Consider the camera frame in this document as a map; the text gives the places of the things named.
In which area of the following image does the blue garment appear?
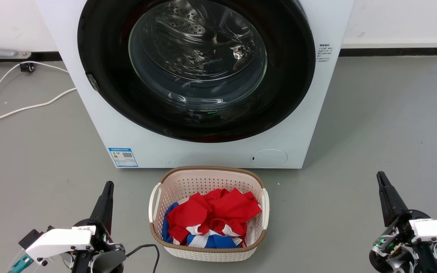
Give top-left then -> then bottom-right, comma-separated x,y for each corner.
161,202 -> 242,249

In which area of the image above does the cream woven plastic laundry basket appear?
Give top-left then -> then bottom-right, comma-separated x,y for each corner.
148,166 -> 270,263

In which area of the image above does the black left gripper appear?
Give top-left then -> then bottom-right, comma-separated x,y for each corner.
62,181 -> 126,273

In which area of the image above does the small printed text sticker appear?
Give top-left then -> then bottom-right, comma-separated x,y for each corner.
316,43 -> 335,63

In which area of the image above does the white hose cable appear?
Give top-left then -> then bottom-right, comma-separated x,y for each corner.
0,87 -> 77,127

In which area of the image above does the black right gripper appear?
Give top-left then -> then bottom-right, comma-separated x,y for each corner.
368,171 -> 437,273

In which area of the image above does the blue energy label sticker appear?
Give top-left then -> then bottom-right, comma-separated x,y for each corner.
108,147 -> 139,168

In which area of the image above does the red garment with white trim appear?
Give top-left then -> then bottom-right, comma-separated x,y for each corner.
166,188 -> 263,245

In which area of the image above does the round black glass washer door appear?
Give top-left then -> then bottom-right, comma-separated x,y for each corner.
77,0 -> 316,143

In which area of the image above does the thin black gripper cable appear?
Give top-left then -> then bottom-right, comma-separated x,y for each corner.
125,244 -> 161,273

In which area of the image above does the white front-load washing machine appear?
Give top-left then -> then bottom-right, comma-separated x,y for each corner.
36,0 -> 355,169

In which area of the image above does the round white filter cover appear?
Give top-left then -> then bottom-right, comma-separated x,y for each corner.
250,149 -> 289,169

